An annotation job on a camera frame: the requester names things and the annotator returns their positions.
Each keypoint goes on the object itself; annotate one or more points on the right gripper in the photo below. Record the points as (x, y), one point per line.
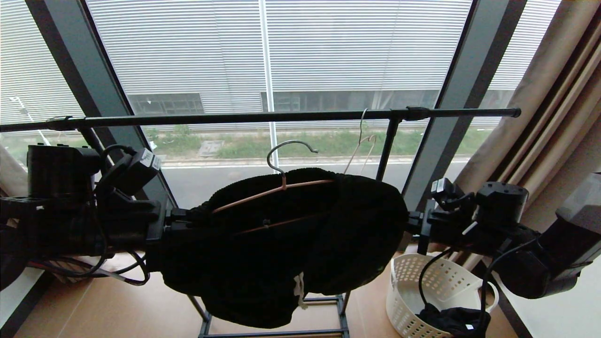
(450, 227)

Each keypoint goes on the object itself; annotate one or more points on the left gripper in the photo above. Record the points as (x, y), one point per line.
(131, 223)

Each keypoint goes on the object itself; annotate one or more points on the black shorts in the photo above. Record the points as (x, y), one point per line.
(263, 267)

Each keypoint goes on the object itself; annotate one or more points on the pink clothes hanger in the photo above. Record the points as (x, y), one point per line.
(361, 131)
(283, 183)

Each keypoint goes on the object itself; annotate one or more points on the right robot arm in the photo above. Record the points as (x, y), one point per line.
(500, 202)

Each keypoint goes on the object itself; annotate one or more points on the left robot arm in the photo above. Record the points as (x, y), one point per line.
(56, 169)

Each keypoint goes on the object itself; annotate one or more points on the white laundry basket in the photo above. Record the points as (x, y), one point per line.
(408, 291)

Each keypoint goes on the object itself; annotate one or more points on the black clothes rack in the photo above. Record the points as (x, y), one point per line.
(188, 118)

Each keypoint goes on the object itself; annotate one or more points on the black garment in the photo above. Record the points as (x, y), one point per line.
(450, 319)

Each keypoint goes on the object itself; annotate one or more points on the beige curtain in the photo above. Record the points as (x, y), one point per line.
(11, 173)
(544, 94)

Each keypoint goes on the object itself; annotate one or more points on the window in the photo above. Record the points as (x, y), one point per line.
(328, 56)

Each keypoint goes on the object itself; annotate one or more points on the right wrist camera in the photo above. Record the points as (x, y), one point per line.
(448, 192)

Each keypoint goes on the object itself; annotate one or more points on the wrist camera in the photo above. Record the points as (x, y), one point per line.
(448, 192)
(136, 169)

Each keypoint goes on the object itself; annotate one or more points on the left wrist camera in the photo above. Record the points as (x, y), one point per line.
(136, 169)

